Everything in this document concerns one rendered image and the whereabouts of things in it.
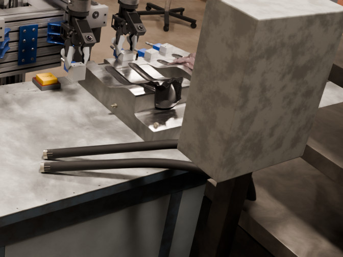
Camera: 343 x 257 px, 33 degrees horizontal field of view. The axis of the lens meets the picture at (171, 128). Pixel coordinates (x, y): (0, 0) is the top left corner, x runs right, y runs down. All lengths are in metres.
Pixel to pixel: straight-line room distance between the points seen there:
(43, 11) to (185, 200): 1.05
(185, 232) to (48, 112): 0.65
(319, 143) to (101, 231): 0.72
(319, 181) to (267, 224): 0.35
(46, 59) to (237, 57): 1.55
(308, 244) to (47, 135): 0.88
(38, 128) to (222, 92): 0.87
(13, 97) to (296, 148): 1.09
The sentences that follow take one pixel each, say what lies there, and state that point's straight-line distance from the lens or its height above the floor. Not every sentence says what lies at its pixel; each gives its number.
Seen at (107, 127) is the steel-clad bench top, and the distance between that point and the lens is 2.03.
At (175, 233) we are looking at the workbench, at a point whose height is 0.47.
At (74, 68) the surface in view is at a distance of 2.06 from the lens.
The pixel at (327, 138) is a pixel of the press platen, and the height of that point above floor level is 1.04.
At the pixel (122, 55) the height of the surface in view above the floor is 0.91.
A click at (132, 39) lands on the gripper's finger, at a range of 2.33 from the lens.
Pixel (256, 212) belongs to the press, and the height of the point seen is 0.79.
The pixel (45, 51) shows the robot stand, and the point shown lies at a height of 0.77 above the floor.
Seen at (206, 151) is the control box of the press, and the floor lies 1.12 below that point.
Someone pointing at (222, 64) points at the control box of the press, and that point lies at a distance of 1.27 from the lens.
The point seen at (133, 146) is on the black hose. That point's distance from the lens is 1.78.
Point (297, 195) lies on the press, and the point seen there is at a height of 0.79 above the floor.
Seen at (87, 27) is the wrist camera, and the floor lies 1.11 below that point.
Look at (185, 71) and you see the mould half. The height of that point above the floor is 0.89.
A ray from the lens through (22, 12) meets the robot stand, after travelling 2.55.
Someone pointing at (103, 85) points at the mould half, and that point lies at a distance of 2.14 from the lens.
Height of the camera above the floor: 1.81
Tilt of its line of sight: 29 degrees down
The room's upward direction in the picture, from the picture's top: 11 degrees clockwise
